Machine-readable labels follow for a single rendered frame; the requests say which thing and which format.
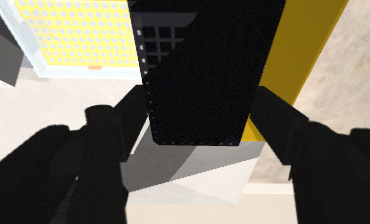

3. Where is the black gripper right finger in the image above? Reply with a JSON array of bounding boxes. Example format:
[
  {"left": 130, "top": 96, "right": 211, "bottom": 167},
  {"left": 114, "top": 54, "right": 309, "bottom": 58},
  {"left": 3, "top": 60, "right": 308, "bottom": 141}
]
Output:
[{"left": 249, "top": 86, "right": 370, "bottom": 224}]

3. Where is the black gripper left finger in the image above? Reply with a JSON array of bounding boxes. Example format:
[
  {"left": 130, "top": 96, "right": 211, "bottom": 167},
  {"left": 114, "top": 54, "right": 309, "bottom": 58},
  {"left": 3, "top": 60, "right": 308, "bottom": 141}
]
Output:
[{"left": 0, "top": 84, "right": 148, "bottom": 224}]

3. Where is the yellow bin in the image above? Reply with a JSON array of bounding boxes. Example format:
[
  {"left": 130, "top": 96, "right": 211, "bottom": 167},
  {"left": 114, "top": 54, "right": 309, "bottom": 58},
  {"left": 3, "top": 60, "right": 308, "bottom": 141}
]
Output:
[{"left": 241, "top": 0, "right": 349, "bottom": 141}]

